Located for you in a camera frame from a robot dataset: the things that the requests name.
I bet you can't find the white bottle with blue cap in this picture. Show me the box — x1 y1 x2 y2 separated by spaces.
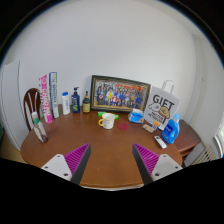
61 91 71 116

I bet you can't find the dark wooden chair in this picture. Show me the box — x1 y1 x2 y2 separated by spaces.
23 87 44 132

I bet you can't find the white radiator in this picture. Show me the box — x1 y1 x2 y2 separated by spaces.
193 143 218 165

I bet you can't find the clear green-labelled drink bottle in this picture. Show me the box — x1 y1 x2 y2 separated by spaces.
31 111 48 144

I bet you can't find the tall white and blue box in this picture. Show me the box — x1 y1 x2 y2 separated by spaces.
48 71 60 119

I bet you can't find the white remote control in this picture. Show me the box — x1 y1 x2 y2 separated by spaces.
153 135 168 150

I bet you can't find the dark amber pump bottle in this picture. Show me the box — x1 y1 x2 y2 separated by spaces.
82 90 92 114

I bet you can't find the tall pink and white box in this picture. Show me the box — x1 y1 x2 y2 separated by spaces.
37 73 54 124

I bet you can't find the framed group picture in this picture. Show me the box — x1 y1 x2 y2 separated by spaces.
90 74 152 113

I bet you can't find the brown side table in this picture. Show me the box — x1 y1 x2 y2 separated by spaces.
173 119 202 158

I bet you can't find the cream mug with yellow rim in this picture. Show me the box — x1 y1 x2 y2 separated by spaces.
98 112 116 130

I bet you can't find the small snack packet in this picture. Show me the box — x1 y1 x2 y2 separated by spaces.
142 123 156 134

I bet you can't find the flat round red coaster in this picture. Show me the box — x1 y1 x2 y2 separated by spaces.
117 122 130 131

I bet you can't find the dark blue pump bottle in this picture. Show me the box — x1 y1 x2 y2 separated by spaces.
71 86 81 114

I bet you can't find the blue detergent bottle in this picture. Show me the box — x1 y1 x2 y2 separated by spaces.
161 113 181 145

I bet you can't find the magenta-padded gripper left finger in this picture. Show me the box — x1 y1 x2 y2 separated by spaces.
40 143 92 186

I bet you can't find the white paper gift bag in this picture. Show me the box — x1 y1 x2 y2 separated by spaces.
143 79 181 131

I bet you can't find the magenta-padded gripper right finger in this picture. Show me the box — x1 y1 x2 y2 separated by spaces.
132 143 184 186

